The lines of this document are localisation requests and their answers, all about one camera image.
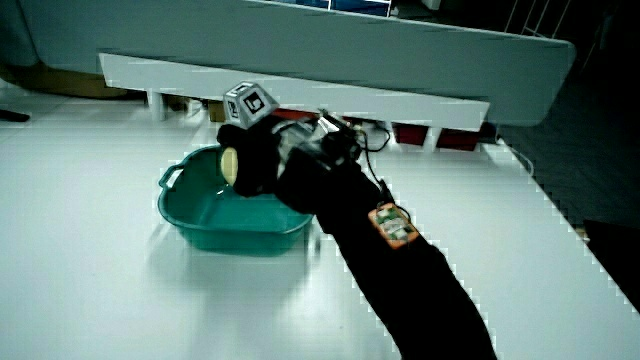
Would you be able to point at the person's right hand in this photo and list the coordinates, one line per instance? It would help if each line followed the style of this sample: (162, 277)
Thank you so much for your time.
(255, 160)

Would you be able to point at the yellow pear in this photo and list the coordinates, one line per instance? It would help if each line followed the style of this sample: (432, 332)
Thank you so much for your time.
(229, 166)

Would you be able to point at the green plastic plate basin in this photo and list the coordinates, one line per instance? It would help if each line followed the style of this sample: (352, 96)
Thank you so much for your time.
(225, 220)

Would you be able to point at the person's right forearm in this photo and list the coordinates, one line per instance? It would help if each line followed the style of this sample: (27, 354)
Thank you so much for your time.
(400, 280)

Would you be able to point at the white low shelf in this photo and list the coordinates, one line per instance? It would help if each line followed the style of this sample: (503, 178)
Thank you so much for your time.
(350, 100)

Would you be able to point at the large white panel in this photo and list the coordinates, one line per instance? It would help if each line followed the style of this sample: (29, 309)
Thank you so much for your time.
(350, 47)

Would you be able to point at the orange tag device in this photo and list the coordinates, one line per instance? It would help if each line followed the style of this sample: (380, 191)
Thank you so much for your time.
(394, 226)

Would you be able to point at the red box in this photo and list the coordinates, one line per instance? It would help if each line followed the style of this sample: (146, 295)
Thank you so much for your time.
(410, 134)
(457, 140)

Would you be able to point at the blue box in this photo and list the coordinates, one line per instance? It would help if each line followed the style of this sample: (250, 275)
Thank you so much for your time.
(350, 6)

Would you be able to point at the brown cardboard piece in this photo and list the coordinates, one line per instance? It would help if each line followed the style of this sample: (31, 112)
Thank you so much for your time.
(65, 82)

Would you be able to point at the black flat object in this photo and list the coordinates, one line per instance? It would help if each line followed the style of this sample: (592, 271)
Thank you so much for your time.
(12, 116)

